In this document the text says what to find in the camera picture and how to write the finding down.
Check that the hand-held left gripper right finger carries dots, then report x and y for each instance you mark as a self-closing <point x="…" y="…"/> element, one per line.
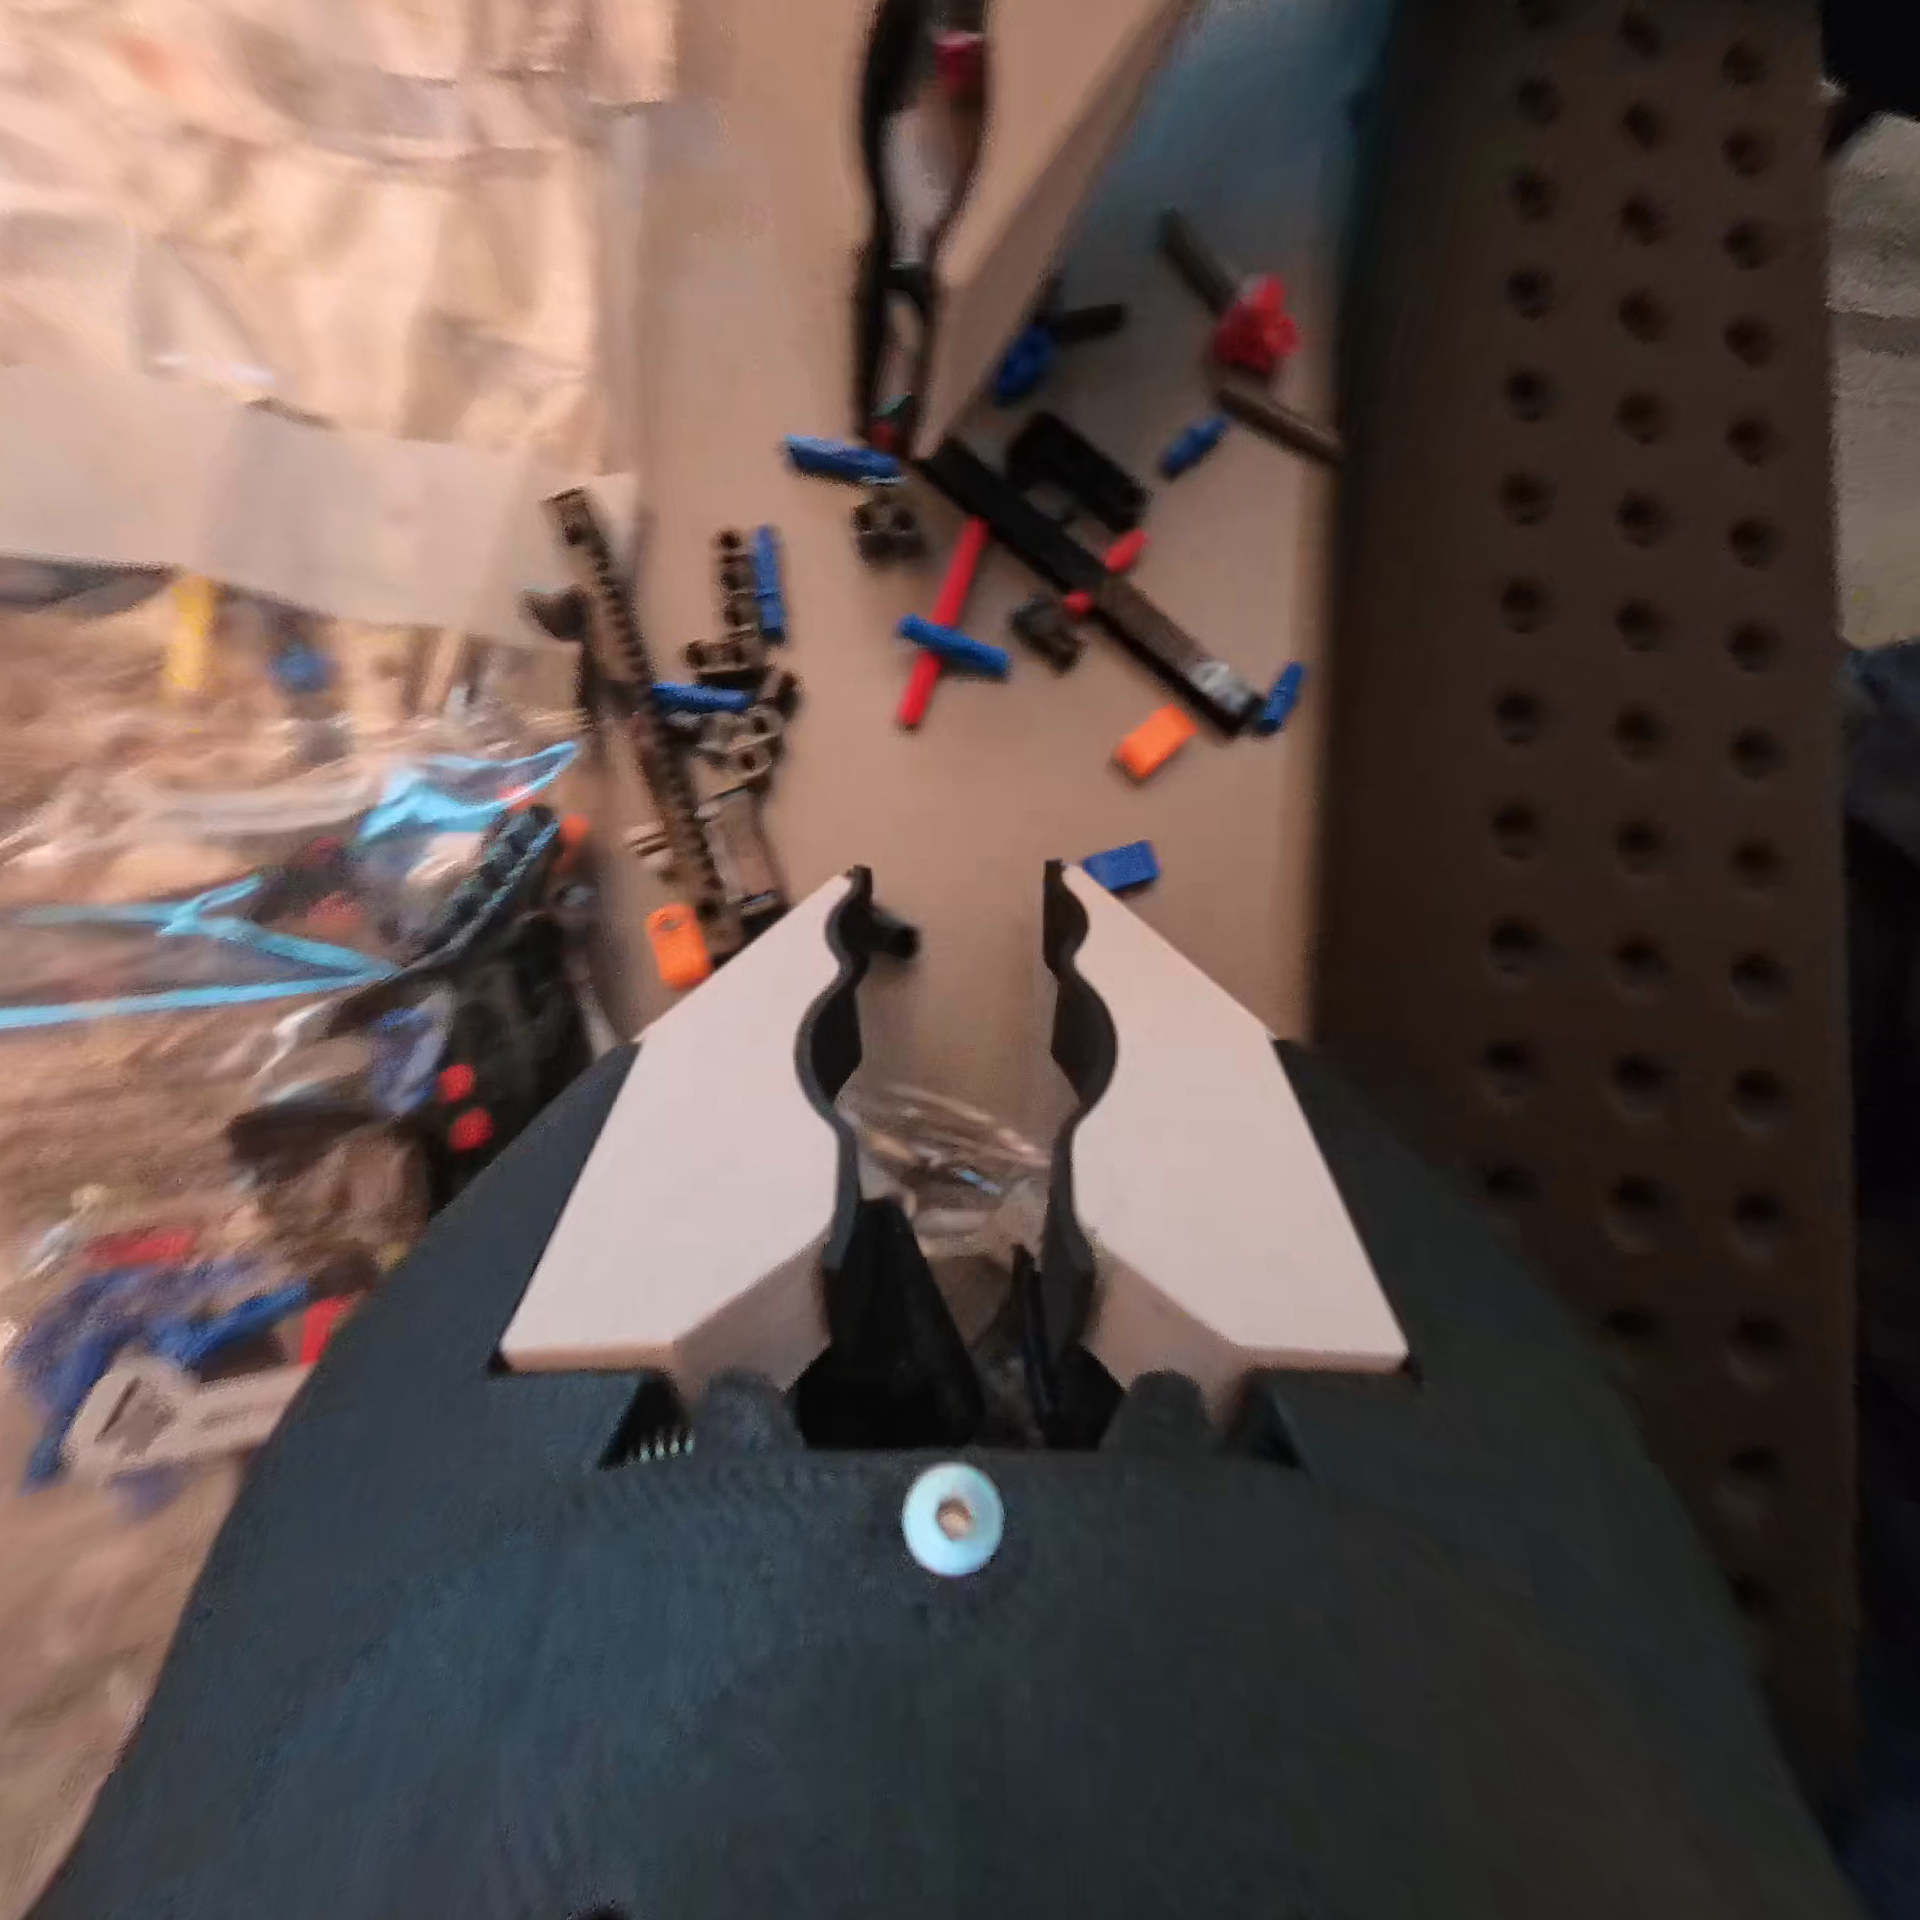
<point x="1244" y="1200"/>

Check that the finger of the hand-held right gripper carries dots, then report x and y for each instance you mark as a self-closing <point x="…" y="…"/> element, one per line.
<point x="1080" y="118"/>
<point x="878" y="225"/>

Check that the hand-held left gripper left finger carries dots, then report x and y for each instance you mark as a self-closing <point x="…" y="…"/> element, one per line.
<point x="675" y="1200"/>

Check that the black lego gear rack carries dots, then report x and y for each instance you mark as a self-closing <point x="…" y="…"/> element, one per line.
<point x="645" y="704"/>

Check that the dark grey lego axle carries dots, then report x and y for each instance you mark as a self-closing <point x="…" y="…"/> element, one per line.
<point x="1277" y="426"/>
<point x="1200" y="259"/>

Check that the short blue lego beam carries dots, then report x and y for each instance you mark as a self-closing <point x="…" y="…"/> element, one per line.
<point x="1024" y="358"/>

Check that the black lego pin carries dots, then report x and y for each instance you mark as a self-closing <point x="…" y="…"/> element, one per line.
<point x="1088" y="321"/>

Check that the blue lego pin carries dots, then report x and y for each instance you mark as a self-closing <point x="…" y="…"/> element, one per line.
<point x="1280" y="698"/>
<point x="769" y="580"/>
<point x="1193" y="445"/>
<point x="955" y="645"/>
<point x="701" y="698"/>
<point x="840" y="457"/>

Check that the orange lego connector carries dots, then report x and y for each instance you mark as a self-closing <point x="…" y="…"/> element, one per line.
<point x="677" y="945"/>

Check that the red lego axle connector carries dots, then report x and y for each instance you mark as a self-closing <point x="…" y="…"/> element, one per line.
<point x="1259" y="323"/>

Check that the dark grey lego bush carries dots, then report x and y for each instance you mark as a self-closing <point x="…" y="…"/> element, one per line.
<point x="889" y="528"/>

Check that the black angled lego beam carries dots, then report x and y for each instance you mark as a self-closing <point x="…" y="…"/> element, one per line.
<point x="1080" y="468"/>

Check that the black angled lego connector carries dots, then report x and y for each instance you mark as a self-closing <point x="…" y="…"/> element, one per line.
<point x="893" y="938"/>

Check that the blue lego tile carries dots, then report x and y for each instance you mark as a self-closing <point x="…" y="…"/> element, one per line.
<point x="1121" y="867"/>

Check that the long black lego beam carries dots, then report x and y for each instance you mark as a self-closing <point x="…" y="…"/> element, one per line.
<point x="1080" y="579"/>

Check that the red lego pin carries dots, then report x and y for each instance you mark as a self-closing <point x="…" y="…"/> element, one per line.
<point x="1125" y="552"/>

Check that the red lego axle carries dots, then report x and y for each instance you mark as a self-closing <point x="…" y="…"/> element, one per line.
<point x="937" y="628"/>

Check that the small black lego connector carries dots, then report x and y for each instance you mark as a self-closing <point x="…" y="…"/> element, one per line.
<point x="1046" y="628"/>

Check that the orange lego tile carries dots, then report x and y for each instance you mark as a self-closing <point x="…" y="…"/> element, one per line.
<point x="1155" y="739"/>

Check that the dark perforated panel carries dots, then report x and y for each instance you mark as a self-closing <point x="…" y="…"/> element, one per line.
<point x="1636" y="598"/>

